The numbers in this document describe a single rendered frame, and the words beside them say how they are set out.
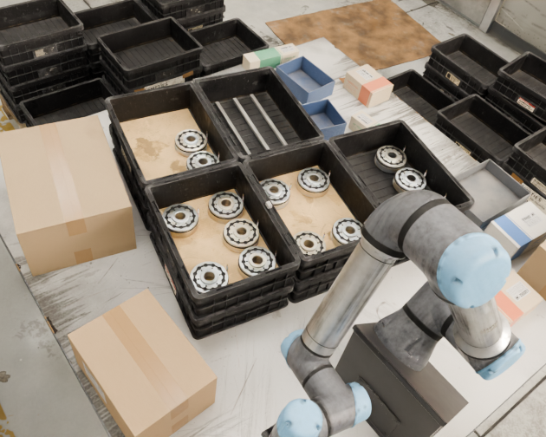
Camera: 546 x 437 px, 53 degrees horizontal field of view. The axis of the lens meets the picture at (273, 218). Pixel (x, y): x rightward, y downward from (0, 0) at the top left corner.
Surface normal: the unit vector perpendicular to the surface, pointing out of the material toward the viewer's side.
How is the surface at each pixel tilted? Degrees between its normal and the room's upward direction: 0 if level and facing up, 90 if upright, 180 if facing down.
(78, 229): 90
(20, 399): 0
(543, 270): 90
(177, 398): 0
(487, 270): 73
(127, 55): 0
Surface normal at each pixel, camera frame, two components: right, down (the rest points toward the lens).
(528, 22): -0.80, 0.40
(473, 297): 0.41, 0.52
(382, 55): 0.12, -0.62
